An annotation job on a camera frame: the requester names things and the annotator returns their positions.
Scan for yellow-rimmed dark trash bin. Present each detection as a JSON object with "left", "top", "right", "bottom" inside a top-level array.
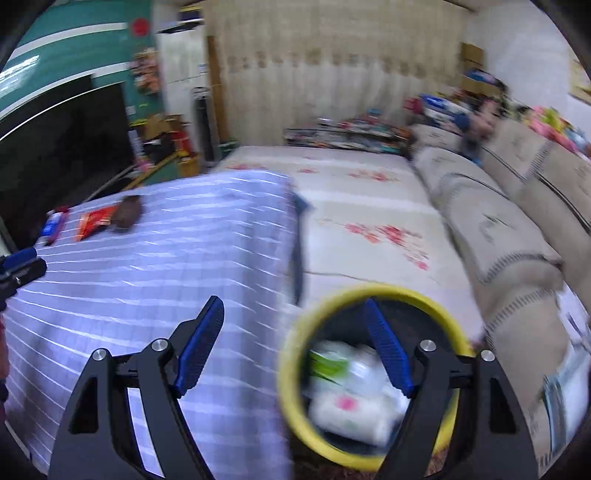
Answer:
[{"left": 277, "top": 284, "right": 476, "bottom": 472}]

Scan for green and white packet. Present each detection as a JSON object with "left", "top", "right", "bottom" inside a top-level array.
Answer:
[{"left": 309, "top": 342, "right": 352, "bottom": 384}]

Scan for beige patterned curtain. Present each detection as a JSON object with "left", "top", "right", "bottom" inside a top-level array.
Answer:
[{"left": 203, "top": 0, "right": 467, "bottom": 148}]

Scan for beige sofa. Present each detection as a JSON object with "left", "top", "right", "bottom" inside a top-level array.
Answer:
[{"left": 411, "top": 108, "right": 591, "bottom": 462}]

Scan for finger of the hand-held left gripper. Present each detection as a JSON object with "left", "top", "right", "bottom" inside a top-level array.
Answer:
[{"left": 0, "top": 247, "right": 48, "bottom": 301}]

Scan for dark blue cloth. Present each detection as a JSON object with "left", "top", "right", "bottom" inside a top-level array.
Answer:
[{"left": 288, "top": 191, "right": 315, "bottom": 308}]

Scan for row of plush toys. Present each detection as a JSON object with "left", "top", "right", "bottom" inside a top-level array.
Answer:
[{"left": 522, "top": 106, "right": 591, "bottom": 160}]

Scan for black television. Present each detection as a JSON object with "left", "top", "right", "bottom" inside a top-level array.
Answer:
[{"left": 0, "top": 74, "right": 134, "bottom": 250}]

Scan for white cabinet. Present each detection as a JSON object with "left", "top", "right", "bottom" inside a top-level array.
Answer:
[{"left": 154, "top": 18, "right": 213, "bottom": 162}]

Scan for white tissue pack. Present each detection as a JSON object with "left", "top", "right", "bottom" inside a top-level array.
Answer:
[{"left": 308, "top": 390, "right": 398, "bottom": 446}]

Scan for yellow framed wall picture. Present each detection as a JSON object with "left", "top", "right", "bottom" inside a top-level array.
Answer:
[{"left": 570, "top": 60, "right": 591, "bottom": 100}]

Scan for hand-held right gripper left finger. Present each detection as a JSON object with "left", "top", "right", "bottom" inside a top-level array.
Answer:
[{"left": 48, "top": 295, "right": 225, "bottom": 480}]

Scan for blue and white packet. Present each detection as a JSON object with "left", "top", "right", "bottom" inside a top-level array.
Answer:
[{"left": 42, "top": 210, "right": 70, "bottom": 246}]

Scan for open cardboard box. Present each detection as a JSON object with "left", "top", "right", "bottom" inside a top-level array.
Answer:
[{"left": 139, "top": 115, "right": 192, "bottom": 162}]

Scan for stacked cardboard boxes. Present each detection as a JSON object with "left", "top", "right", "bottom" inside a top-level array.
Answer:
[{"left": 459, "top": 41, "right": 485, "bottom": 93}]

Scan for purple checkered tablecloth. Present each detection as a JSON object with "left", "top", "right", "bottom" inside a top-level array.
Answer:
[{"left": 4, "top": 170, "right": 301, "bottom": 480}]

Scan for floral white mat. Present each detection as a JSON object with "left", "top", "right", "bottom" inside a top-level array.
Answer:
[{"left": 217, "top": 147, "right": 485, "bottom": 342}]

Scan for red snack packet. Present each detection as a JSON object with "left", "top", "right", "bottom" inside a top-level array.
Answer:
[{"left": 75, "top": 207, "right": 118, "bottom": 243}]

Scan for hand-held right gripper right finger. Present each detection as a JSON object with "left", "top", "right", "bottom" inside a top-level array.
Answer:
[{"left": 362, "top": 298, "right": 541, "bottom": 480}]

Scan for blue star-print bag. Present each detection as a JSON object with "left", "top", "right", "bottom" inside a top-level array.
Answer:
[{"left": 418, "top": 95, "right": 467, "bottom": 121}]

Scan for cluttered glass table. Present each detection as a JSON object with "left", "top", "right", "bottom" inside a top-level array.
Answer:
[{"left": 283, "top": 117, "right": 411, "bottom": 155}]

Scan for artificial flower decoration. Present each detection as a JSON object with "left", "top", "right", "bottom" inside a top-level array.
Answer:
[{"left": 131, "top": 48, "right": 160, "bottom": 95}]

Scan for white loose papers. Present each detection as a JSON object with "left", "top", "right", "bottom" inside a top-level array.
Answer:
[{"left": 558, "top": 295, "right": 591, "bottom": 361}]

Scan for brown tray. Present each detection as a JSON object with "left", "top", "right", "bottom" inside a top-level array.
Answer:
[{"left": 111, "top": 196, "right": 144, "bottom": 232}]

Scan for black tower fan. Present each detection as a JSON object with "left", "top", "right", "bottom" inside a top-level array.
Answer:
[{"left": 191, "top": 88, "right": 217, "bottom": 162}]

